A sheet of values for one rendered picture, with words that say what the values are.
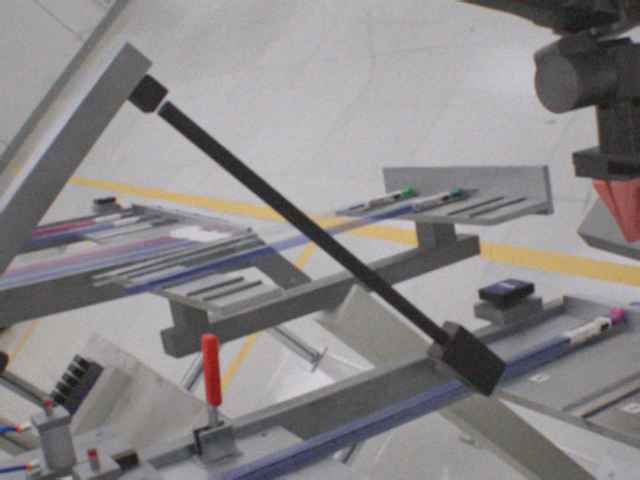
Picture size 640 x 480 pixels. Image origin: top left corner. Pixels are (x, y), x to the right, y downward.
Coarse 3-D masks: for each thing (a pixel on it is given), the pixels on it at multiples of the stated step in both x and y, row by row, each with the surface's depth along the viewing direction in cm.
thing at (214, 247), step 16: (336, 208) 127; (352, 208) 127; (288, 224) 122; (224, 240) 117; (240, 240) 118; (256, 240) 119; (176, 256) 113; (192, 256) 114; (112, 272) 108; (128, 272) 109
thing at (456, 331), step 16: (448, 336) 45; (464, 336) 45; (432, 352) 45; (448, 352) 45; (464, 352) 45; (480, 352) 46; (448, 368) 45; (464, 368) 45; (480, 368) 46; (496, 368) 47; (464, 384) 47; (480, 384) 46
